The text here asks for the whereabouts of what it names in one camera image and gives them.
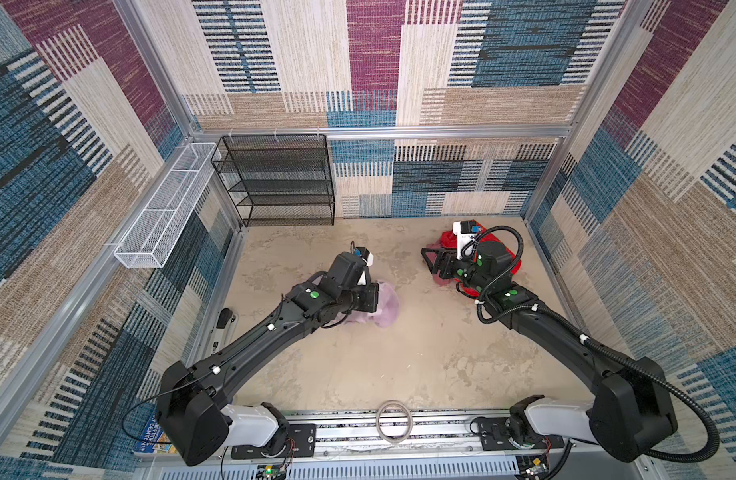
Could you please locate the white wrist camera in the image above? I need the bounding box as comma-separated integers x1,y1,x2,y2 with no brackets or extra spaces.
452,220,483,260
350,241,374,286

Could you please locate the black corrugated cable conduit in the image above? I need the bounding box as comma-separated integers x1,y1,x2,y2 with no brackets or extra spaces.
460,225,721,464

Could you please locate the dark pink cloth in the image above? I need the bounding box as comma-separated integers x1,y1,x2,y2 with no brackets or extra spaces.
434,247,464,281

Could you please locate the coiled white cable ring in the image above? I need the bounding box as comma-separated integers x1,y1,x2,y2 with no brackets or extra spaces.
375,400,415,446

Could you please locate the red cloth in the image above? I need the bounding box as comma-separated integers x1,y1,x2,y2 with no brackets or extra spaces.
441,223,521,298

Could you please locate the black wire mesh shelf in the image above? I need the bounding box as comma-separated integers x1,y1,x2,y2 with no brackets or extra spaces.
213,134,336,227

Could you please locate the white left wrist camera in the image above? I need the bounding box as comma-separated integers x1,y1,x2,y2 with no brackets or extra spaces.
350,241,374,286

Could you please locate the white wire mesh basket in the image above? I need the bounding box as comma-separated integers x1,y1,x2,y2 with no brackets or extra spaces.
114,143,218,269

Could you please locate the light purple cloth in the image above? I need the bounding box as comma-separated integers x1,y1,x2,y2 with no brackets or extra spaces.
346,280,401,328

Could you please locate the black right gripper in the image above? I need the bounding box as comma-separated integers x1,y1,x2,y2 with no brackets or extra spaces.
421,246,490,294

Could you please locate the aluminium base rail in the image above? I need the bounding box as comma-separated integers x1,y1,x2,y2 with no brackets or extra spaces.
133,409,667,479

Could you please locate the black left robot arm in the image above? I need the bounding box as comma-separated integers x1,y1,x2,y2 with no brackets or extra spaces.
154,247,380,467

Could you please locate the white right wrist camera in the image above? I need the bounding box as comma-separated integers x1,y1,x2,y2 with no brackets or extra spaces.
452,220,483,260

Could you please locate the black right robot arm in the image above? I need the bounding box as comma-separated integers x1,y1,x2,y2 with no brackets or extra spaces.
422,242,678,462

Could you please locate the colourful book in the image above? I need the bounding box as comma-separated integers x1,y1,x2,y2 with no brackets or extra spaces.
133,418,177,456

